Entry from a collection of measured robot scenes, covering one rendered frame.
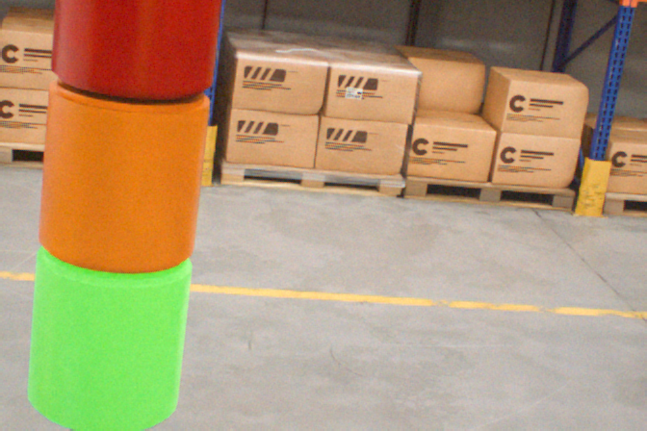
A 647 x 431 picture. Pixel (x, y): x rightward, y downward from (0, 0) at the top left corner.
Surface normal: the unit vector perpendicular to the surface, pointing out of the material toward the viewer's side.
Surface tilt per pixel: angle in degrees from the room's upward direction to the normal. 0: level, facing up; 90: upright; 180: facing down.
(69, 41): 90
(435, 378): 0
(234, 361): 0
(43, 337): 90
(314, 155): 90
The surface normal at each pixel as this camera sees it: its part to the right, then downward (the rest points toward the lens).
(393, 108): 0.14, 0.28
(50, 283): -0.71, 0.11
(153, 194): 0.49, 0.31
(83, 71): -0.50, 0.18
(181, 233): 0.85, 0.26
